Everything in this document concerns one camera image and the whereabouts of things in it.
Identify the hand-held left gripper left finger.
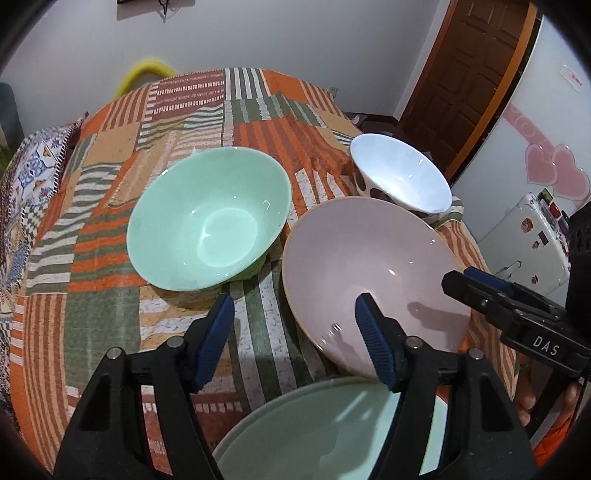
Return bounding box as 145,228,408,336
53,293,236,480

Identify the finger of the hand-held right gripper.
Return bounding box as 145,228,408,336
464,267,568,320
442,270,509,324

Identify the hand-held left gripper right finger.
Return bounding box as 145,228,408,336
355,292,539,480

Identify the pale pink bowl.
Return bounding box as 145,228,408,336
281,197,472,380

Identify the light green plate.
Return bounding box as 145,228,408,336
212,376,450,480

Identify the light green bowl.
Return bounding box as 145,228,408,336
126,147,291,292

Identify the white bowl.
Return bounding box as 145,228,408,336
349,133,453,217

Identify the person's right hand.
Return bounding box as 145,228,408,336
514,362,584,428

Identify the white box with stickers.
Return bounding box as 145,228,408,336
475,191,573,296

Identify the striped patchwork blanket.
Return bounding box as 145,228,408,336
9,67,518,462

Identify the pink heart sticker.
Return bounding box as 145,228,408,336
503,104,591,201

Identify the brown wooden door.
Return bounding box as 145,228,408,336
398,0,541,183

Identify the patterned quilt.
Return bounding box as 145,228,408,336
0,111,89,407

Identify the yellow foam noodle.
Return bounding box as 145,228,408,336
115,56,178,99

